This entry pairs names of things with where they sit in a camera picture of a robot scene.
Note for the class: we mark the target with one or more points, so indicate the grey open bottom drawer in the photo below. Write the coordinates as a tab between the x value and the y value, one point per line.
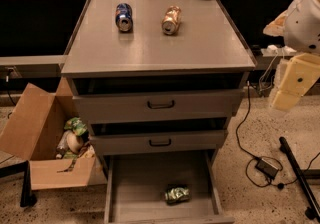
137	184

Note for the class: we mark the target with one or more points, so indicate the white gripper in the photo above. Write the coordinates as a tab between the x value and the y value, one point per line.
304	24

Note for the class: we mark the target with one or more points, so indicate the crushed green can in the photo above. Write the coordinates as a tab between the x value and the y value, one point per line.
177	194

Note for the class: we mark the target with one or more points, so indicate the gold soda can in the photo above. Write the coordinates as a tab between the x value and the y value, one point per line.
171	21

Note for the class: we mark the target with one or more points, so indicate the black chair leg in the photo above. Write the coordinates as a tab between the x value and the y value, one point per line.
28	198

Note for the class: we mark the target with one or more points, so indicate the brown cardboard box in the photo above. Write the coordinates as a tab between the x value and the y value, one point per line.
32	133

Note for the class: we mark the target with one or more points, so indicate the white power strip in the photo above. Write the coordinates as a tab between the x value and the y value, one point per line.
285	50

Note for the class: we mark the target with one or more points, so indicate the grey drawer cabinet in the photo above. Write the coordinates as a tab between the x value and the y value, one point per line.
205	54

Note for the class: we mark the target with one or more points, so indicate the black floor stand leg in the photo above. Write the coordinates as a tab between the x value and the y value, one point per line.
313	210

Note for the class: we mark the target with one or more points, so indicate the grey top drawer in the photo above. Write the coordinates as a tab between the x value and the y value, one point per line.
135	107

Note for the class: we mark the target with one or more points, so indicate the grey middle drawer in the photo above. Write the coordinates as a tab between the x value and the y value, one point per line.
158	142

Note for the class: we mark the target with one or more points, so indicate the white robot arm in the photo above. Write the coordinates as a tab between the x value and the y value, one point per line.
299	26

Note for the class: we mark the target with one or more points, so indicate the blue soda can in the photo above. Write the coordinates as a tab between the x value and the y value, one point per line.
123	17

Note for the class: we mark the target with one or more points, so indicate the black power adapter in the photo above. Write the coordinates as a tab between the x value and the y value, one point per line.
267	168

